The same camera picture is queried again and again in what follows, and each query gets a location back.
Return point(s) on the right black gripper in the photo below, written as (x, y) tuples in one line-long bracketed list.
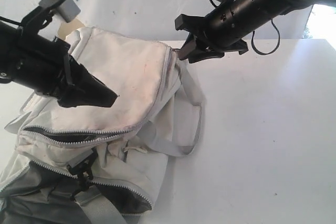
[(223, 28)]

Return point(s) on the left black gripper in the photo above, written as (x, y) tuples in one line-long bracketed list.
[(47, 68)]

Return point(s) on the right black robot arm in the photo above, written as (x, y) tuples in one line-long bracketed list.
[(284, 7)]

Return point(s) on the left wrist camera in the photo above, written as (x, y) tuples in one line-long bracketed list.
[(40, 17)]

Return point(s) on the beige tape patch on wall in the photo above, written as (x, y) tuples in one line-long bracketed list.
[(67, 28)]

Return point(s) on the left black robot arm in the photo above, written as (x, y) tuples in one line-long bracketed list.
[(6, 31)]

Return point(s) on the white fabric zipper bag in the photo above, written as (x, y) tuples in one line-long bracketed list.
[(103, 165)]

